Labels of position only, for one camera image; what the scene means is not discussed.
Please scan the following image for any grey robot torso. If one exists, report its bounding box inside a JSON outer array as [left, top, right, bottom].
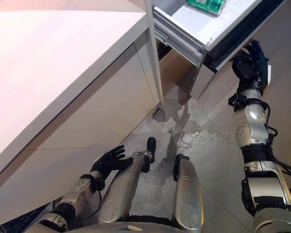
[[29, 215, 185, 233]]

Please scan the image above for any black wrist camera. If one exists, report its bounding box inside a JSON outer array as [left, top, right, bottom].
[[228, 93, 247, 108], [92, 178, 106, 192]]

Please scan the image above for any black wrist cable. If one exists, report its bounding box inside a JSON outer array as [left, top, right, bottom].
[[87, 184, 103, 216], [258, 100, 291, 194]]

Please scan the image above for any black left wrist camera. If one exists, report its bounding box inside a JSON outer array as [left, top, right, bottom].
[[92, 178, 106, 192]]

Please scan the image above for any silver left robot leg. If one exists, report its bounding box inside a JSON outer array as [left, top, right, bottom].
[[98, 137, 157, 224]]

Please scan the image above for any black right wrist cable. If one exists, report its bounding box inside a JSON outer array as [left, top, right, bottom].
[[258, 100, 291, 194]]

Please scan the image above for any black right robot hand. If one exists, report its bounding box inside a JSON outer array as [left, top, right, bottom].
[[232, 40, 273, 92]]

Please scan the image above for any silver robot leg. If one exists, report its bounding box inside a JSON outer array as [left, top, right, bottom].
[[98, 137, 157, 224], [172, 154, 204, 230]]

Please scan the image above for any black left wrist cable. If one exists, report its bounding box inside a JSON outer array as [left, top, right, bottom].
[[87, 184, 103, 216]]

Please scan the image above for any silver right robot leg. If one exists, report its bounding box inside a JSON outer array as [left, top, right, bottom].
[[172, 154, 204, 230]]

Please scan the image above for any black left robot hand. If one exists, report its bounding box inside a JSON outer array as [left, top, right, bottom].
[[89, 145, 134, 181]]

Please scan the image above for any green drink can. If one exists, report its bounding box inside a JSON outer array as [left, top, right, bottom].
[[186, 0, 227, 17]]

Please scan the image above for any tall white side panel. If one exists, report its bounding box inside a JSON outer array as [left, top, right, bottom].
[[144, 0, 164, 106]]

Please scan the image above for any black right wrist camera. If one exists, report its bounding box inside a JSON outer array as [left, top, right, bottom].
[[228, 93, 247, 108]]

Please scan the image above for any white fridge drawer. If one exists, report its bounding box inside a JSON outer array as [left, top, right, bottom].
[[153, 0, 288, 99]]

